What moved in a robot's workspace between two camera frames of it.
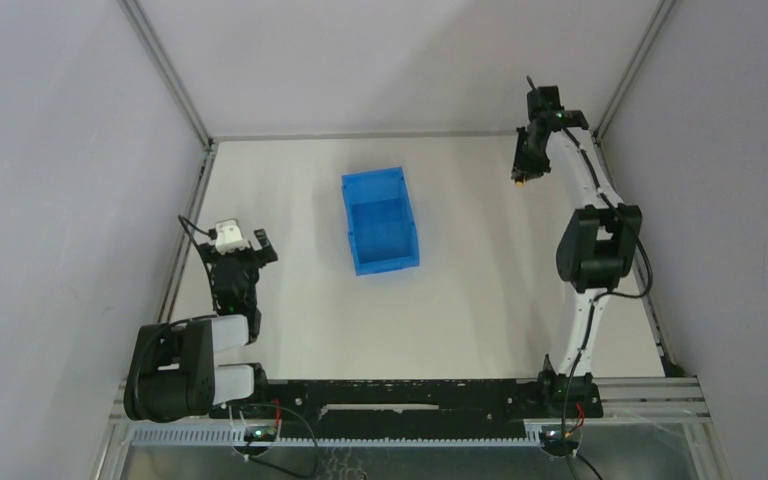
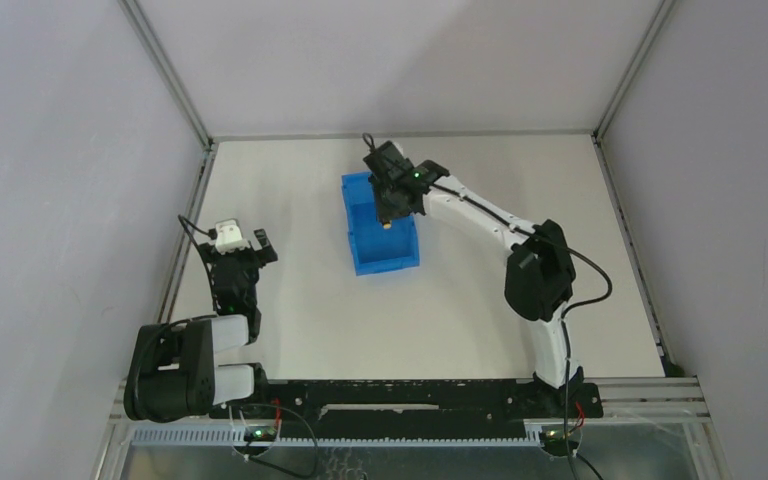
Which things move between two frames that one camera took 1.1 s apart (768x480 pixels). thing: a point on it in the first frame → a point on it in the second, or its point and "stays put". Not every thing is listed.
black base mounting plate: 411,406 stays put
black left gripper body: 241,256 stays put
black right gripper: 521,164 → 384,213
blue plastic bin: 380,220 stays put
